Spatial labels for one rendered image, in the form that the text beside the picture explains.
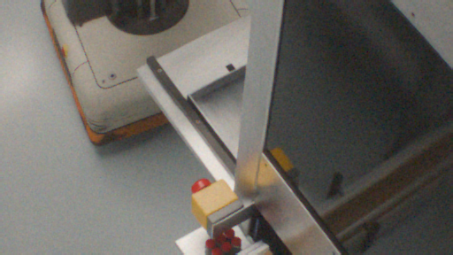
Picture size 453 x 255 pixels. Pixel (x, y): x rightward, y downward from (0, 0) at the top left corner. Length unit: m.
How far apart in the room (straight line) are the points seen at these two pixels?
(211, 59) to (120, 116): 0.79
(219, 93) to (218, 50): 0.12
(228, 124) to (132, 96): 0.83
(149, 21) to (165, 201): 0.57
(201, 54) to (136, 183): 0.91
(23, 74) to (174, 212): 0.77
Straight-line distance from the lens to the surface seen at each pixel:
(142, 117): 2.87
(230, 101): 2.01
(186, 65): 2.07
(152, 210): 2.87
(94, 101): 2.76
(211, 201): 1.72
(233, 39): 2.11
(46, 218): 2.88
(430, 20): 0.97
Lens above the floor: 2.56
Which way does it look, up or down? 58 degrees down
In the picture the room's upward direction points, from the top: 5 degrees clockwise
